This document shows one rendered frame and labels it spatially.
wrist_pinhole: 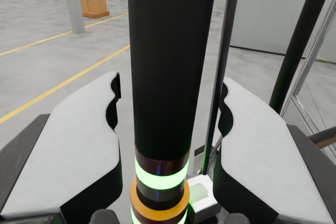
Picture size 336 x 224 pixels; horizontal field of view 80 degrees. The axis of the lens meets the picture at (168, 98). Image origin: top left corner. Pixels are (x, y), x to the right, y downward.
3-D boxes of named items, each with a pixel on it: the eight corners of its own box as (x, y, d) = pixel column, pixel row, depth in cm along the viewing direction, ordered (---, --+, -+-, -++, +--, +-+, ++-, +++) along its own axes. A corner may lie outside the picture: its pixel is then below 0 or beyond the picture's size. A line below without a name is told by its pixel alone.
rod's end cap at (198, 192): (197, 190, 20) (200, 177, 18) (209, 209, 18) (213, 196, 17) (179, 197, 19) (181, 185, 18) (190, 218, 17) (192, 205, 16)
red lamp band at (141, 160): (174, 128, 14) (175, 115, 14) (199, 164, 12) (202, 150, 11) (128, 141, 13) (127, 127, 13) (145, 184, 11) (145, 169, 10)
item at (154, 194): (172, 153, 16) (173, 142, 15) (194, 190, 13) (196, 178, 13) (130, 167, 15) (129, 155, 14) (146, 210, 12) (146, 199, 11)
